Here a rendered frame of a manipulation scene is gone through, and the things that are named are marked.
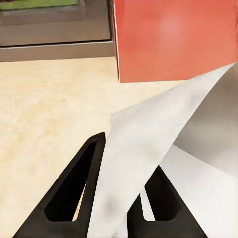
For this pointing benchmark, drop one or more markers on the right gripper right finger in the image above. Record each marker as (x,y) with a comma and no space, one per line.
(173,218)

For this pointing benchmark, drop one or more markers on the fixed window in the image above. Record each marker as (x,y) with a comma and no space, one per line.
(33,30)

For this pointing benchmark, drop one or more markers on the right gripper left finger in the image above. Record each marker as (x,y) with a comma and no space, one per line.
(53,216)

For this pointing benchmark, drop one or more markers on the paper coffee filter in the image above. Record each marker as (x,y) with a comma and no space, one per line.
(191,131)

